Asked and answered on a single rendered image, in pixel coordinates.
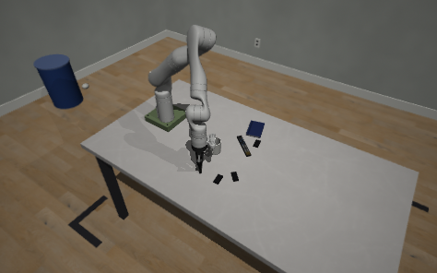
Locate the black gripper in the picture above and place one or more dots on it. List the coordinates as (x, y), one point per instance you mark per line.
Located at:
(199, 152)

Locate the dark blue book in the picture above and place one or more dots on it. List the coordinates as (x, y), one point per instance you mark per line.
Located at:
(255, 129)

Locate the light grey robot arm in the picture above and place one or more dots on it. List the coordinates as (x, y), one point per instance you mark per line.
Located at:
(199, 41)

